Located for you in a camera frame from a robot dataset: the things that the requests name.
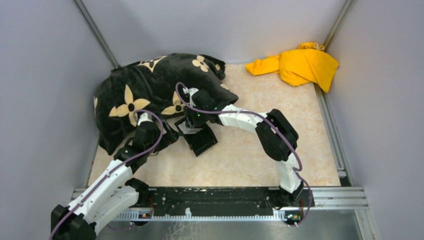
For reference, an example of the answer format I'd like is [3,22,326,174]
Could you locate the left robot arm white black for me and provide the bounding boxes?
[49,120,180,240]

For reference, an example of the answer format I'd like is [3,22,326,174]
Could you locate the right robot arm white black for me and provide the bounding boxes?
[175,87,304,206]

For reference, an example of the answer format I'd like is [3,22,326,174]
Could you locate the black card tray box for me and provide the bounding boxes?
[174,118,218,157]

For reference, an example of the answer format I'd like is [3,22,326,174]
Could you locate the black floral plush pillow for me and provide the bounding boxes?
[93,53,239,155]

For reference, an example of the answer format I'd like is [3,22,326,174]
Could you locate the yellow cloth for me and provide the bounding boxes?
[245,42,340,93]

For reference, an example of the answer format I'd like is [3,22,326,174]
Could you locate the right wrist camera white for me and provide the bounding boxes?
[182,87,199,100]

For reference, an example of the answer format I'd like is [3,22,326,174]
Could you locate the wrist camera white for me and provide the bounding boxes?
[137,112,153,126]
[182,87,199,100]

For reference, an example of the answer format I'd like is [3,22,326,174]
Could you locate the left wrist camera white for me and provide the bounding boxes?
[137,112,153,126]

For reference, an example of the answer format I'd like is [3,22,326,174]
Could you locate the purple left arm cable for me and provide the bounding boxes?
[47,109,165,240]

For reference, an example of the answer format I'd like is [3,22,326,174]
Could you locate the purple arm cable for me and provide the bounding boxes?
[174,82,314,228]
[47,109,165,240]

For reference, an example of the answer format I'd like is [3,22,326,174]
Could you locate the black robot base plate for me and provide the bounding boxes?
[135,187,315,227]

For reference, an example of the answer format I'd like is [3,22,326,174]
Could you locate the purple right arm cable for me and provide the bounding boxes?
[174,82,314,228]

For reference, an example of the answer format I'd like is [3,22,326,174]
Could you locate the white toothed cable strip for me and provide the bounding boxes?
[113,208,287,222]

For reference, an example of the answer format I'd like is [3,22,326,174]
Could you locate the aluminium front rail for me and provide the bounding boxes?
[311,186,369,210]

